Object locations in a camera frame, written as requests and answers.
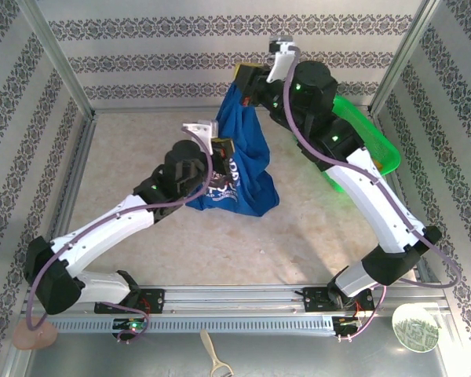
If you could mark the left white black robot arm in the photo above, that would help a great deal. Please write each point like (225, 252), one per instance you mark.
(114, 224)

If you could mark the aluminium table side rail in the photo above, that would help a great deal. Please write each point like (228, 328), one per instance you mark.
(68, 196)
(396, 188)

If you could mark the aluminium table back rail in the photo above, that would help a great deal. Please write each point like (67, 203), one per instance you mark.
(141, 110)

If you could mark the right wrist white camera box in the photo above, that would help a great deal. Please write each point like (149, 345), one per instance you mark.
(284, 51)

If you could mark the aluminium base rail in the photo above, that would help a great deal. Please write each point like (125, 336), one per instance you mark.
(239, 300)

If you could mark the green patterned round plate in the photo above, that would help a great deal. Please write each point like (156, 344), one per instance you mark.
(416, 328)

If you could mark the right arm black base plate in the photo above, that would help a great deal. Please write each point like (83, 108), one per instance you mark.
(314, 300)

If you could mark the green plastic mesh basket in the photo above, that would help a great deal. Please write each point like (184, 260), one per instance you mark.
(377, 137)

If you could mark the right small circuit board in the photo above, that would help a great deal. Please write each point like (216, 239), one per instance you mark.
(349, 322)

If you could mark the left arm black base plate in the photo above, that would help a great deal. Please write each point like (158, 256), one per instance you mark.
(157, 300)

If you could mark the pink translucent cup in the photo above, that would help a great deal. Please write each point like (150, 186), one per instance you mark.
(39, 337)

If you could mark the aluminium frame post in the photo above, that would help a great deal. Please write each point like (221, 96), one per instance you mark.
(406, 55)
(55, 55)

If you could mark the blue t-shirt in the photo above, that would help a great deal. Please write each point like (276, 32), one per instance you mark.
(243, 133)

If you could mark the left small circuit board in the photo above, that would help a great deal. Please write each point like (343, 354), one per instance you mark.
(131, 325)

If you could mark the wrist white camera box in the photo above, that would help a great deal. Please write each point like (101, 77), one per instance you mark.
(284, 51)
(200, 127)

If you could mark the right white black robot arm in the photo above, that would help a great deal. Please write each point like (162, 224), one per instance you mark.
(361, 204)

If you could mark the small circuit board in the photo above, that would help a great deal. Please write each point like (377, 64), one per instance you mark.
(131, 325)
(349, 322)

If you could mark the beige plastic peeler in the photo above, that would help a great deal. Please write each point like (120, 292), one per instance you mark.
(208, 345)

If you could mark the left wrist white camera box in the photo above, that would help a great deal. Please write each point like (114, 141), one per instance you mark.
(200, 127)

